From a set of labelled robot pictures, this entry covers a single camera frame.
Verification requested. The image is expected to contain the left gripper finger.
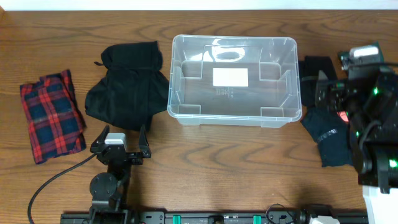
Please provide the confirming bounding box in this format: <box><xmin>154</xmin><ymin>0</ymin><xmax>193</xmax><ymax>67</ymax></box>
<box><xmin>96</xmin><ymin>125</ymin><xmax>109</xmax><ymax>145</ymax></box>
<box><xmin>139</xmin><ymin>124</ymin><xmax>149</xmax><ymax>152</ymax></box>

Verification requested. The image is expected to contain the black cloth with band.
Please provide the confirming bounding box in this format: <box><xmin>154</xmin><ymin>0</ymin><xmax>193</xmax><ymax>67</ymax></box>
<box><xmin>298</xmin><ymin>56</ymin><xmax>337</xmax><ymax>108</ymax></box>

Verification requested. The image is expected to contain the pink printed shirt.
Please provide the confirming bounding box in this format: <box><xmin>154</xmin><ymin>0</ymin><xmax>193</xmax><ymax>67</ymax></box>
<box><xmin>338</xmin><ymin>111</ymin><xmax>349</xmax><ymax>124</ymax></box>

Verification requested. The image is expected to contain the dark navy cloth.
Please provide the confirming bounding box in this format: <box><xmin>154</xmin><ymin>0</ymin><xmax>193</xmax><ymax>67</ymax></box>
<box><xmin>301</xmin><ymin>107</ymin><xmax>353</xmax><ymax>167</ymax></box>

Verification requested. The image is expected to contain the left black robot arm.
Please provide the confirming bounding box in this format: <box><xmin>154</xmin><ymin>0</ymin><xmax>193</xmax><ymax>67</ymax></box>
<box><xmin>88</xmin><ymin>126</ymin><xmax>152</xmax><ymax>224</ymax></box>

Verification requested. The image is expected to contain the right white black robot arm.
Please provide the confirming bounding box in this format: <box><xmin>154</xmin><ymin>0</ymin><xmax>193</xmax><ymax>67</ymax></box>
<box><xmin>315</xmin><ymin>69</ymin><xmax>397</xmax><ymax>223</ymax></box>

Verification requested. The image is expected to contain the dark green folded cloth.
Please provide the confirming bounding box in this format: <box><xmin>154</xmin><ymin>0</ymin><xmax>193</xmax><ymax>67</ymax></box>
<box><xmin>338</xmin><ymin>42</ymin><xmax>384</xmax><ymax>71</ymax></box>

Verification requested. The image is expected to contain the red blue plaid cloth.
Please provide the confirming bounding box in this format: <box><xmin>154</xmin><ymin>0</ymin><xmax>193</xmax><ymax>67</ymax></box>
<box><xmin>20</xmin><ymin>70</ymin><xmax>86</xmax><ymax>164</ymax></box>

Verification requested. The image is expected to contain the large black garment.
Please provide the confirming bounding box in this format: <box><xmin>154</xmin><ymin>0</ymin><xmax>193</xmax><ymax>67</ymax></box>
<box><xmin>85</xmin><ymin>41</ymin><xmax>169</xmax><ymax>131</ymax></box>

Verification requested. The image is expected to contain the clear plastic storage bin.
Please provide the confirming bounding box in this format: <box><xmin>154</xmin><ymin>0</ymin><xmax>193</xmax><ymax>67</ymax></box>
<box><xmin>167</xmin><ymin>34</ymin><xmax>302</xmax><ymax>128</ymax></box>

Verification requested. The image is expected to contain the white label in bin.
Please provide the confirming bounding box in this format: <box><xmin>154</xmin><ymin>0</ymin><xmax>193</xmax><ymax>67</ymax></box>
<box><xmin>213</xmin><ymin>68</ymin><xmax>249</xmax><ymax>87</ymax></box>

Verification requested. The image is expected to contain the black cable on table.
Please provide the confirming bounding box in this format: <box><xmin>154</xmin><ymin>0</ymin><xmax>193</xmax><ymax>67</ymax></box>
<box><xmin>27</xmin><ymin>152</ymin><xmax>98</xmax><ymax>224</ymax></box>

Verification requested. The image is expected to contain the black mounting rail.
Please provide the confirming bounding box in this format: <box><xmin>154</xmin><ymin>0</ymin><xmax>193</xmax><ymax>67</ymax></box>
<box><xmin>60</xmin><ymin>210</ymin><xmax>369</xmax><ymax>224</ymax></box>

